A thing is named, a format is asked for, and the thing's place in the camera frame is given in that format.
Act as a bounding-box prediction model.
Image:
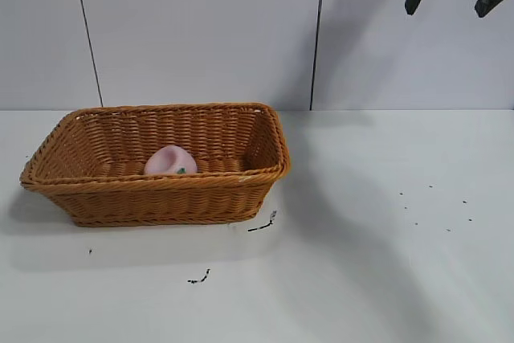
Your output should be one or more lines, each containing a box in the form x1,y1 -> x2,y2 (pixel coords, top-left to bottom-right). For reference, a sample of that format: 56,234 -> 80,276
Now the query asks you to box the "brown woven wicker basket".
19,102 -> 292,228

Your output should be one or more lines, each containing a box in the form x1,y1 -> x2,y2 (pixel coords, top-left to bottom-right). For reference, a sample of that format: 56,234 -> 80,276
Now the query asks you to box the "pink toy peach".
144,145 -> 199,177

